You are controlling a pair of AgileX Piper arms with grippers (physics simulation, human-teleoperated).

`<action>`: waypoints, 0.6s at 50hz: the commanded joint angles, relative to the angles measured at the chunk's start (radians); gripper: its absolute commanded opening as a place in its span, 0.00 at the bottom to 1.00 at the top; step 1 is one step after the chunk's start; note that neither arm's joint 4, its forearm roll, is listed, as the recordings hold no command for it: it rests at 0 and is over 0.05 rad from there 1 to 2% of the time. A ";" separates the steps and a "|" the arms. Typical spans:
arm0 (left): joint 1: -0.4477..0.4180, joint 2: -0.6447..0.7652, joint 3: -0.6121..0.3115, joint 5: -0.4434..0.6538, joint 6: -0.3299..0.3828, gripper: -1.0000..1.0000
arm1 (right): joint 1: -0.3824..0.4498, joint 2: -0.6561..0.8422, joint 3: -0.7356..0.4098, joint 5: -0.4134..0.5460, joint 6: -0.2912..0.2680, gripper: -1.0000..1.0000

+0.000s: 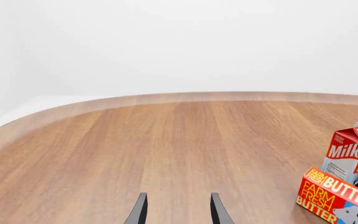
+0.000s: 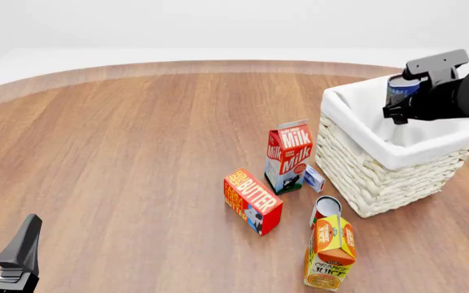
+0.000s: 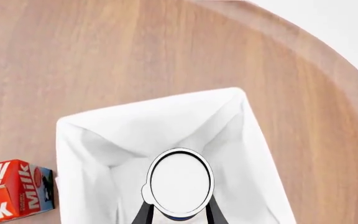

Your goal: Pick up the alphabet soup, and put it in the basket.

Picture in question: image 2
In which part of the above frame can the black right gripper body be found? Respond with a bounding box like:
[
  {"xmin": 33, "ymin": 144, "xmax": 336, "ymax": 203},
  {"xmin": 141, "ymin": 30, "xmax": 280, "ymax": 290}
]
[{"xmin": 410, "ymin": 76, "xmax": 463, "ymax": 121}]

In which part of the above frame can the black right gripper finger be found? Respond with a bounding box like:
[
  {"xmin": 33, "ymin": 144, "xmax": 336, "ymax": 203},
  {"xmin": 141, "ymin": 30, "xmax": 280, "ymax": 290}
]
[
  {"xmin": 382, "ymin": 94, "xmax": 415, "ymax": 125},
  {"xmin": 401, "ymin": 68, "xmax": 429, "ymax": 82}
]

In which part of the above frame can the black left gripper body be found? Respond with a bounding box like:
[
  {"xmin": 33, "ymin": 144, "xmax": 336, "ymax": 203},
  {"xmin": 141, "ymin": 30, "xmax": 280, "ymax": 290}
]
[{"xmin": 0, "ymin": 268, "xmax": 41, "ymax": 293}]

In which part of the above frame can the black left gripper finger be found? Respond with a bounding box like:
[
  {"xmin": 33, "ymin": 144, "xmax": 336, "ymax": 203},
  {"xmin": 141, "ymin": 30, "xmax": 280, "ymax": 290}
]
[{"xmin": 0, "ymin": 212, "xmax": 43, "ymax": 278}]

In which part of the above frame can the blue alphabet soup tin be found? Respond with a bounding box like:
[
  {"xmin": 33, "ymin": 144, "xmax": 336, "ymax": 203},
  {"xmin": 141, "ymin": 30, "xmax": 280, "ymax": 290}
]
[{"xmin": 386, "ymin": 74, "xmax": 422, "ymax": 105}]

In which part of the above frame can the white wicker basket with liner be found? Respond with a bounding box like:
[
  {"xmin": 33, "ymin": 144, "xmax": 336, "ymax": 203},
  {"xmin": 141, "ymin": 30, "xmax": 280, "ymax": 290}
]
[{"xmin": 314, "ymin": 72, "xmax": 469, "ymax": 220}]

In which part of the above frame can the grey plate on black stalk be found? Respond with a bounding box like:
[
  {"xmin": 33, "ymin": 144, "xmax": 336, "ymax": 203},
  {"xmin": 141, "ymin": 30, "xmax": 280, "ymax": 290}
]
[{"xmin": 404, "ymin": 48, "xmax": 469, "ymax": 83}]

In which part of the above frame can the small blue and white box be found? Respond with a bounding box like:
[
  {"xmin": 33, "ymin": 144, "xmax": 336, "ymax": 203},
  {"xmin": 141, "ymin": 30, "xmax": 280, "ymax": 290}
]
[{"xmin": 302, "ymin": 164, "xmax": 327, "ymax": 194}]

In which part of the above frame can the red and white milk carton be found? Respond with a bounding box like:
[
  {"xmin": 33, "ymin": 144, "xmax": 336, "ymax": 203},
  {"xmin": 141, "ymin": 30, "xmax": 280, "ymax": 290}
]
[{"xmin": 264, "ymin": 118, "xmax": 314, "ymax": 196}]

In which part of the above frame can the red tin with silver lid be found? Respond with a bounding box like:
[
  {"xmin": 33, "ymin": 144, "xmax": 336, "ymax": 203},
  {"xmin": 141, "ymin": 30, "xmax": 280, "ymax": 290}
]
[{"xmin": 309, "ymin": 195, "xmax": 344, "ymax": 231}]

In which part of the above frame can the orange juice carton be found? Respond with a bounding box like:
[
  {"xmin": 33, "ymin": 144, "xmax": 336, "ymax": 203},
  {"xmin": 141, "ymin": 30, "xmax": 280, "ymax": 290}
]
[{"xmin": 303, "ymin": 213, "xmax": 357, "ymax": 293}]

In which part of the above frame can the red and orange butter box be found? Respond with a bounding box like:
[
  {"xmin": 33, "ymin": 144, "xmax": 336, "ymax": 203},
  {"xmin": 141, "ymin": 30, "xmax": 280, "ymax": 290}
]
[{"xmin": 223, "ymin": 167, "xmax": 284, "ymax": 237}]

